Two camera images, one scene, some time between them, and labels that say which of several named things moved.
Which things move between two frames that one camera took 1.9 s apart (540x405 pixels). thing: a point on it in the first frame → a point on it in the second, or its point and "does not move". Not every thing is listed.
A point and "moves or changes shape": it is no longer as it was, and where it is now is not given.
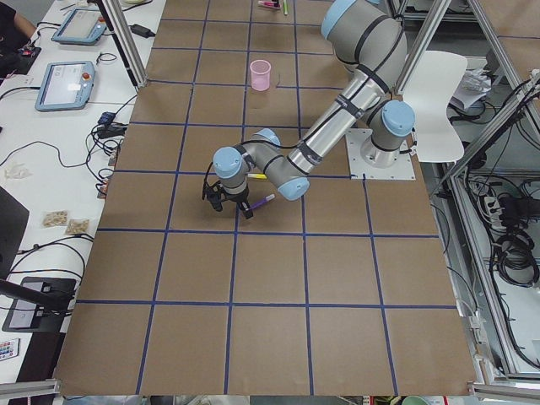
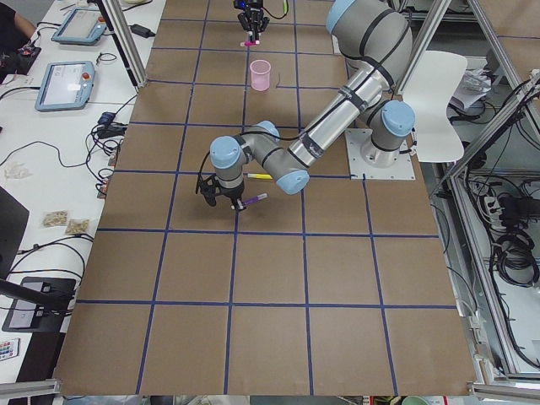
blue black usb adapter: x=106 y=117 does not move
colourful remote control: x=9 y=348 does not move
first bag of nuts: x=58 y=218 does not move
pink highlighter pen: x=269 y=3 → x=248 y=43
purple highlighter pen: x=265 y=200 moves or changes shape
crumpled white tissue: x=18 y=171 does not move
